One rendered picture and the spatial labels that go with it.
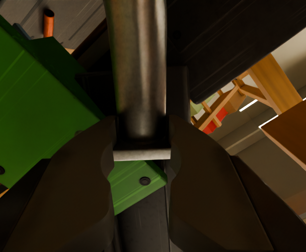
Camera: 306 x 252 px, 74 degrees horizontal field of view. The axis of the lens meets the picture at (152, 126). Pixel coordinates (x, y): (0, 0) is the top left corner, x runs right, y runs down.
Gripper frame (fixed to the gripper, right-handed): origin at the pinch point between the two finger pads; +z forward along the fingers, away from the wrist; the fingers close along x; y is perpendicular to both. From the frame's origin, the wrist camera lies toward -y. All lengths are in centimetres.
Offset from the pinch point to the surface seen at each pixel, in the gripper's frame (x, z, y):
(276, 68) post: 52, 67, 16
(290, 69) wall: 573, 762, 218
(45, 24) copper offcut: -23.3, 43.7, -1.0
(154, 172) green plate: 0.9, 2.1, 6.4
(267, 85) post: 50, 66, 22
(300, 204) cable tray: 178, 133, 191
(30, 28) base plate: -27, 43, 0
